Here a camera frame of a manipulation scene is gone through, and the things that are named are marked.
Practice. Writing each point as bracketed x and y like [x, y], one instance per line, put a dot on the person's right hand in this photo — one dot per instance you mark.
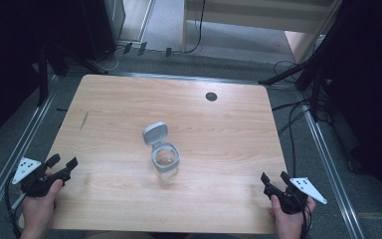
[290, 225]

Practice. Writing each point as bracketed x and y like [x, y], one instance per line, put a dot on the black cabinet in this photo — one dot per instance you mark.
[102, 26]

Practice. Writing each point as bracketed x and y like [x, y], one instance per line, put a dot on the black tripod stand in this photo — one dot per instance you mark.
[311, 69]

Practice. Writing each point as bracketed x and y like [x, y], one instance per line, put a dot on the white frame shelf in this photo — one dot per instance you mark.
[245, 13]

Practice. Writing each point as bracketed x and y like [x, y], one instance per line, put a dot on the dark curtain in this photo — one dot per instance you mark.
[6, 49]
[371, 83]

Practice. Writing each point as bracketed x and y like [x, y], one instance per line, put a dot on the black metal stand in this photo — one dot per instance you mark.
[43, 76]

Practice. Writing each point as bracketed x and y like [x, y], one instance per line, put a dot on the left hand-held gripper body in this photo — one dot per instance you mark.
[36, 182]

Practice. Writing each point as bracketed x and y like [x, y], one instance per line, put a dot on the person's left hand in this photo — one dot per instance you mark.
[39, 212]

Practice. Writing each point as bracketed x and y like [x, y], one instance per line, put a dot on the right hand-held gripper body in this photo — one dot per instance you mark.
[291, 199]

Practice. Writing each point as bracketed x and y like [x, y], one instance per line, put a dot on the metal floor rail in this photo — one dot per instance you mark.
[16, 156]
[331, 172]
[185, 78]

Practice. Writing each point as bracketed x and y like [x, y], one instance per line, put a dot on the clear jar with grey lid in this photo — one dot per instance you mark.
[165, 159]

